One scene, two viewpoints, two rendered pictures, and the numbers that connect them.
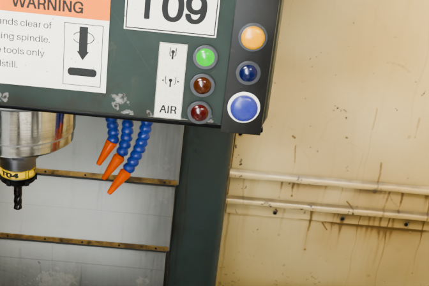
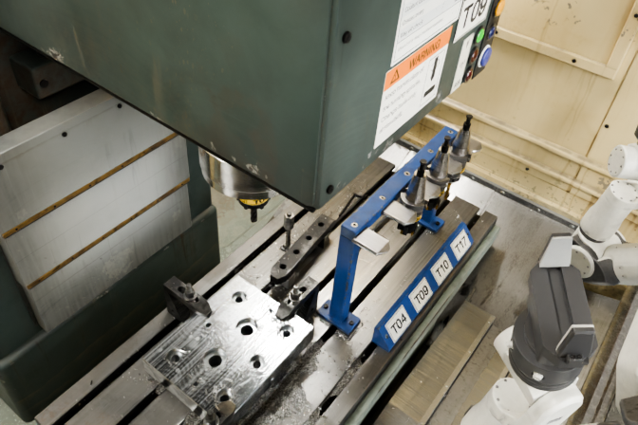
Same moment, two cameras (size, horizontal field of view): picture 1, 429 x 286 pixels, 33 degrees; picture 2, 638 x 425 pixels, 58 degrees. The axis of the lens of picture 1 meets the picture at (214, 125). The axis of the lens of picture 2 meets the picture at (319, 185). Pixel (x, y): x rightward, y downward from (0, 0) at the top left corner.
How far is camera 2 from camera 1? 90 cm
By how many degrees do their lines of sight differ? 49
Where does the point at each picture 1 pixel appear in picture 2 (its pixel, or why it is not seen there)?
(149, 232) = (174, 175)
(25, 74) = (404, 116)
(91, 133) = (117, 128)
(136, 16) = (459, 29)
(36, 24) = (417, 74)
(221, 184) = not seen: hidden behind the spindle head
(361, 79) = not seen: outside the picture
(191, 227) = (190, 153)
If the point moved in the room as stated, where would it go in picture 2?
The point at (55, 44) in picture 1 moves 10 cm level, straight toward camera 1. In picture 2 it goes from (422, 81) to (500, 105)
